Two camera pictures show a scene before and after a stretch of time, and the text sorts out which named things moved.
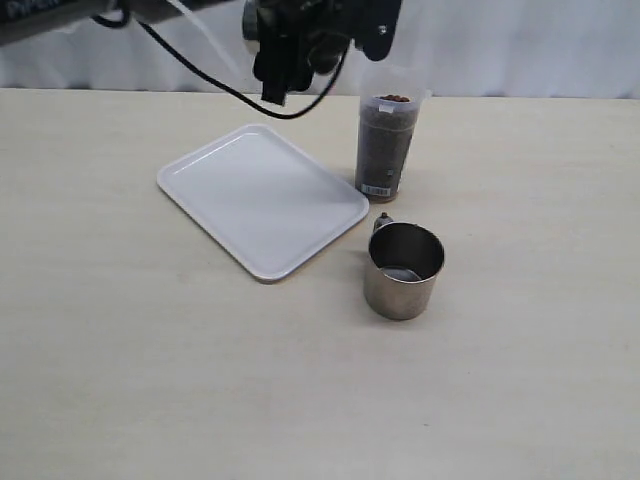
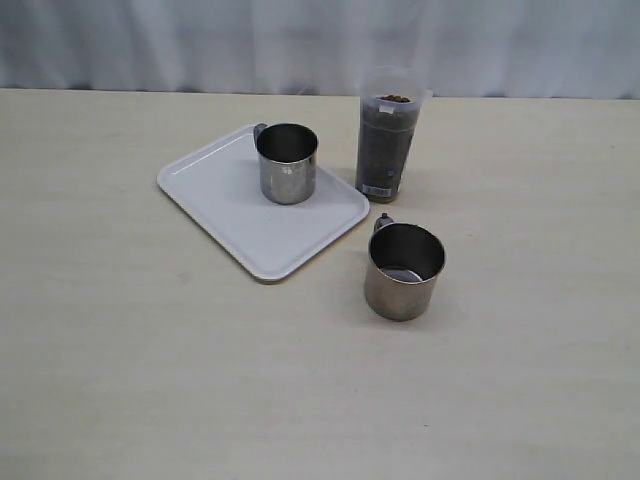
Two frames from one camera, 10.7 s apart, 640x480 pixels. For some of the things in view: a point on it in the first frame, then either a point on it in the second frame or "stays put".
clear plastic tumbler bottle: (389, 104) stays put
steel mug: (402, 265) stays put
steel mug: (250, 20) to (287, 161)
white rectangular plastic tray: (269, 206) stays put
